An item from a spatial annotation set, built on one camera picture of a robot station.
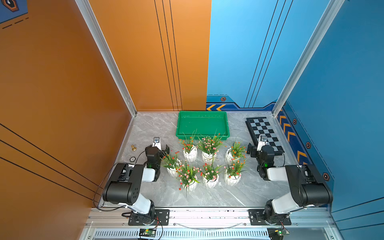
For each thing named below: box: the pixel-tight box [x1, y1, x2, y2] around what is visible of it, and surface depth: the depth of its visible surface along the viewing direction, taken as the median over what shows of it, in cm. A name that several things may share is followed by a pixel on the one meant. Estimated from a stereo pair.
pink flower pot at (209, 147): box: [196, 128, 226, 164], surface depth 88 cm
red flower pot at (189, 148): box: [178, 129, 198, 163], surface depth 91 cm
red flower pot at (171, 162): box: [161, 150, 182, 178], surface depth 84 cm
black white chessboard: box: [245, 117, 285, 156], surface depth 107 cm
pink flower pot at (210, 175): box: [200, 163, 223, 189], surface depth 77 cm
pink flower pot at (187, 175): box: [176, 163, 202, 198], surface depth 76 cm
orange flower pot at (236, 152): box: [225, 142, 247, 164], surface depth 86 cm
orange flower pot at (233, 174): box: [224, 158, 247, 187], surface depth 80 cm
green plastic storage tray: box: [176, 111, 230, 140], surface depth 115 cm
